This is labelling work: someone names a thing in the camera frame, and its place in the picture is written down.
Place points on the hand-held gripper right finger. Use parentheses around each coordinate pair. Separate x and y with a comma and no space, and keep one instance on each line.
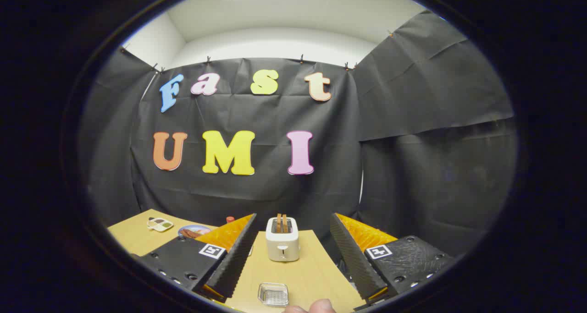
(353,258)

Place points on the brown toast slice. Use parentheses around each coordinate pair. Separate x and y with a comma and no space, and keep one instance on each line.
(285,223)
(278,223)

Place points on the black backdrop cloth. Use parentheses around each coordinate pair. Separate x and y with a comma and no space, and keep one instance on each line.
(257,194)

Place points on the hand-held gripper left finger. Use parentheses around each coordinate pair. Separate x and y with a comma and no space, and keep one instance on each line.
(236,258)

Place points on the small white divided dish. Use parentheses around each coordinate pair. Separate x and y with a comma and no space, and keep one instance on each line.
(159,224)

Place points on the printed round plate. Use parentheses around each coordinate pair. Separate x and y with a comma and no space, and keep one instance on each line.
(192,231)

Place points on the white toaster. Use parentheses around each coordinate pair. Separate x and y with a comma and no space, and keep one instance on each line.
(282,246)

